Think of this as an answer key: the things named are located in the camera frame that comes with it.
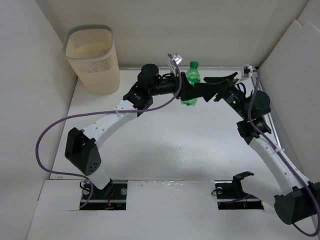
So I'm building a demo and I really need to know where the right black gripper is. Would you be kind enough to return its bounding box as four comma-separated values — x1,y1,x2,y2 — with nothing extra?
194,72,251,120

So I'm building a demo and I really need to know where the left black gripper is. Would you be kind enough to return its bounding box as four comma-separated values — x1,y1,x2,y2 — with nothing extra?
148,68,202,101

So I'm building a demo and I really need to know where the green plastic bottle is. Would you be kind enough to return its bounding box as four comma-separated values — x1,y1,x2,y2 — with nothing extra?
180,61,201,106

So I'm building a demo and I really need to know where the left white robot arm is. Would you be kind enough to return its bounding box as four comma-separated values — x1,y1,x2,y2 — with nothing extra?
64,63,200,199

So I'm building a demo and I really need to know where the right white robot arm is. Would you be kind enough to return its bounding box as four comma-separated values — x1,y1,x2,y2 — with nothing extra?
194,74,320,225

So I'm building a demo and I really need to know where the beige plastic waste bin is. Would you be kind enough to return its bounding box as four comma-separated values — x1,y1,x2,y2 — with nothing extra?
62,24,120,95

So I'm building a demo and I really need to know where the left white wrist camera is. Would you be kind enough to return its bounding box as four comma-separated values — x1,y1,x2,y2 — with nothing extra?
167,53,183,74

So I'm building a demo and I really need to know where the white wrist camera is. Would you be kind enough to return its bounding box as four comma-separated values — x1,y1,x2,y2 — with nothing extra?
241,63,252,78
167,53,183,74

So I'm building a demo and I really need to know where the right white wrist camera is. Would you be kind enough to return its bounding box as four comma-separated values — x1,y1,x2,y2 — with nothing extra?
241,63,252,78

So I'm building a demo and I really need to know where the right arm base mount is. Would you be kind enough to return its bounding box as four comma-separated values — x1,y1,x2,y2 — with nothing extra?
211,171,264,211

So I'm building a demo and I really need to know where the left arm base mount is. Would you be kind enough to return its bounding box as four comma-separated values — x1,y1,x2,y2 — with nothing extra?
79,180,128,211

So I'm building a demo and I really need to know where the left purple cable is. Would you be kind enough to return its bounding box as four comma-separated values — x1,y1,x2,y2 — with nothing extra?
35,52,183,210

